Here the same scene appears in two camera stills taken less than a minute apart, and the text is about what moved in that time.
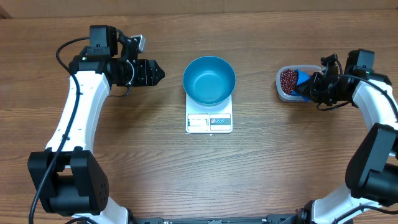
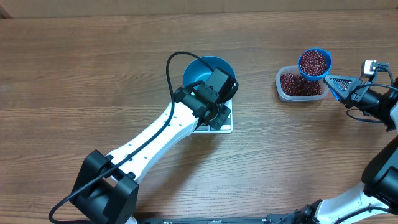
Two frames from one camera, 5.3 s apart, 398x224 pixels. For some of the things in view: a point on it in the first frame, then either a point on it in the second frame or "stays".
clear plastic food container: x=308 y=70 stays
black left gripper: x=147 y=73 → x=224 y=113
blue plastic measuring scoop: x=301 y=77 → x=314 y=64
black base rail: x=300 y=218 stays
